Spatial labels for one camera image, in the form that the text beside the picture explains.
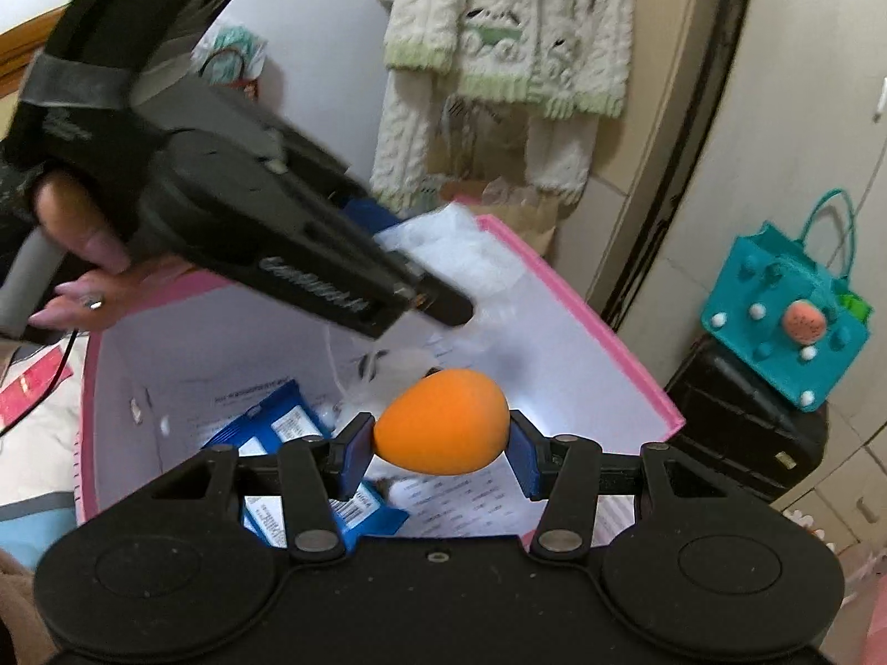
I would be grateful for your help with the patterned bedding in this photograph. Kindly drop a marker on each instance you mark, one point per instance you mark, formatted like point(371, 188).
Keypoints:
point(34, 471)

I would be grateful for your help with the brown paper bag green print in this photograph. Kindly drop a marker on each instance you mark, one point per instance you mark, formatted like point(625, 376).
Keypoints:
point(537, 225)

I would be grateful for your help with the beige cabinet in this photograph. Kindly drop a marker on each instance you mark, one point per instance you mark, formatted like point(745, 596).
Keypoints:
point(665, 48)

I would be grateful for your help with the blue wipes packet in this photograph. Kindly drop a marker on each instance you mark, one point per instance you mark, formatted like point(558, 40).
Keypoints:
point(374, 519)
point(256, 422)

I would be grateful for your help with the white mesh bath pouf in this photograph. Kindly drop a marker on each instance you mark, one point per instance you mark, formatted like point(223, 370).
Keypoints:
point(450, 242)

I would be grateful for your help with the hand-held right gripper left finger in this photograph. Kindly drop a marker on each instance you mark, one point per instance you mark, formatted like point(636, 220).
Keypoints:
point(357, 457)

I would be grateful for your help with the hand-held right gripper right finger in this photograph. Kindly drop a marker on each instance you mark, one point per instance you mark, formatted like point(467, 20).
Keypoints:
point(524, 461)

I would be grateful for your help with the red paper card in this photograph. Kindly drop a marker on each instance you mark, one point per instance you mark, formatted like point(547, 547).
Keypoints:
point(31, 388)

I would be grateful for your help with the orange makeup sponge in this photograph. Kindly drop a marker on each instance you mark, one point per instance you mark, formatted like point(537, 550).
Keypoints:
point(443, 422)

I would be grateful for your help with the grey-white wardrobe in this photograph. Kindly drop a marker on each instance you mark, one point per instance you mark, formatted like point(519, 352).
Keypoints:
point(797, 118)

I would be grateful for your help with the printed paper sheet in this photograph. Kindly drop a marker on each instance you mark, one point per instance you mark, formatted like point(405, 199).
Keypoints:
point(485, 499)

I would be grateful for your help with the black suitcase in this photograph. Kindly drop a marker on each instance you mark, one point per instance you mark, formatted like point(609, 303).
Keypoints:
point(734, 429)

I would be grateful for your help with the teal felt handbag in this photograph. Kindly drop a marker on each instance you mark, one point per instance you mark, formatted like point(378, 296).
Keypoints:
point(762, 305)

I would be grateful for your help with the pink cardboard box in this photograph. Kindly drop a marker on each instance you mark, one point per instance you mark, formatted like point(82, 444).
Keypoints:
point(138, 388)

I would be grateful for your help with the person's left hand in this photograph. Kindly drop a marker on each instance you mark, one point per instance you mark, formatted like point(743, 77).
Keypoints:
point(104, 291)

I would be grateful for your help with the patterned plastic bag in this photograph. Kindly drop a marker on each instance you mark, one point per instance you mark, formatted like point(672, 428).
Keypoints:
point(232, 41)

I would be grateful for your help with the white knit cardigan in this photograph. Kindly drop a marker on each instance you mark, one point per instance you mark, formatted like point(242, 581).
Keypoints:
point(506, 14)

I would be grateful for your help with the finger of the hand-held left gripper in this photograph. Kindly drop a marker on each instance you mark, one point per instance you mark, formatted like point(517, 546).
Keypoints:
point(436, 298)
point(371, 215)

